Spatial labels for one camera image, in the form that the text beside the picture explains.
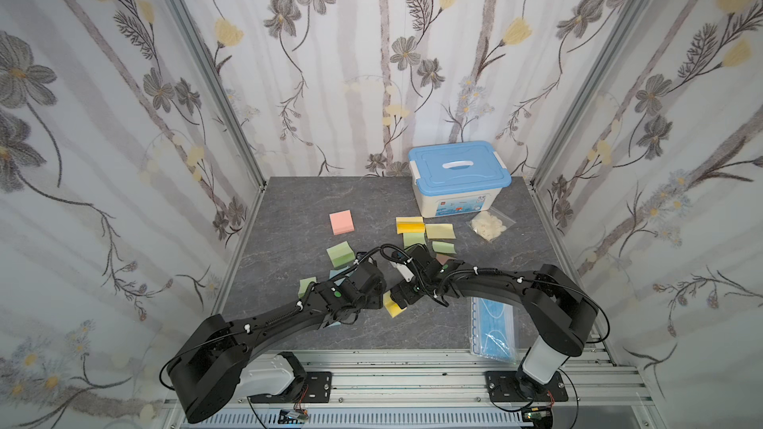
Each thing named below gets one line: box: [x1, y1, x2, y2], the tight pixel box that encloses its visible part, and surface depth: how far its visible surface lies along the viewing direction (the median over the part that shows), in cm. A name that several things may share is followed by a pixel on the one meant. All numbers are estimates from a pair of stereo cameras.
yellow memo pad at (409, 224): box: [395, 216, 426, 235], surface depth 109 cm
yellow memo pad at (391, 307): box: [382, 289, 408, 318], surface depth 87 cm
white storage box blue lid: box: [408, 141, 513, 218], surface depth 105 cm
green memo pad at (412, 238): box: [403, 232, 427, 250], surface depth 105 cm
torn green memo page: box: [431, 240, 458, 255], surface depth 104 cm
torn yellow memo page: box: [425, 223, 457, 240], surface depth 109 cm
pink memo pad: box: [328, 209, 355, 236], surface depth 109 cm
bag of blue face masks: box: [469, 296, 520, 363], surface depth 83 cm
